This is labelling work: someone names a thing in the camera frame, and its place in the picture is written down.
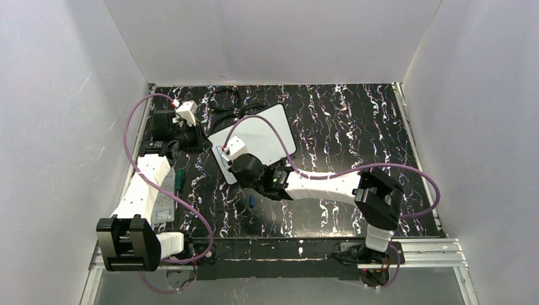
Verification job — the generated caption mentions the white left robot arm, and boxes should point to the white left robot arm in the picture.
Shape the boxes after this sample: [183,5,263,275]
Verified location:
[96,110,211,271]

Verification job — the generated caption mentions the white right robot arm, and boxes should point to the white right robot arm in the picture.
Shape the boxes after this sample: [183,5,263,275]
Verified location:
[228,154,404,253]

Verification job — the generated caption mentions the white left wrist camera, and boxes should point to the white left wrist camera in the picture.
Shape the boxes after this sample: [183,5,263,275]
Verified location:
[172,99,198,127]

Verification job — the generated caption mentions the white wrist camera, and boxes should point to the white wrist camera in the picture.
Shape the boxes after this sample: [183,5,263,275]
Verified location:
[221,136,248,166]
[172,99,198,127]

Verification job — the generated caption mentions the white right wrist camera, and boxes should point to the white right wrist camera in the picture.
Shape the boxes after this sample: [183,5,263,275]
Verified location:
[221,136,248,166]

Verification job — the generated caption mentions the green handled screwdriver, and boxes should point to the green handled screwdriver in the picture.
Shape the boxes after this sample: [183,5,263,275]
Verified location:
[174,169,186,198]

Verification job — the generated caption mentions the black coiled cable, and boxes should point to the black coiled cable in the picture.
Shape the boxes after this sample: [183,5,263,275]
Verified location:
[209,86,243,112]

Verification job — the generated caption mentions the aluminium table edge rail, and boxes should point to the aluminium table edge rail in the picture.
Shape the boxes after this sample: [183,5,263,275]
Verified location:
[392,82,441,224]

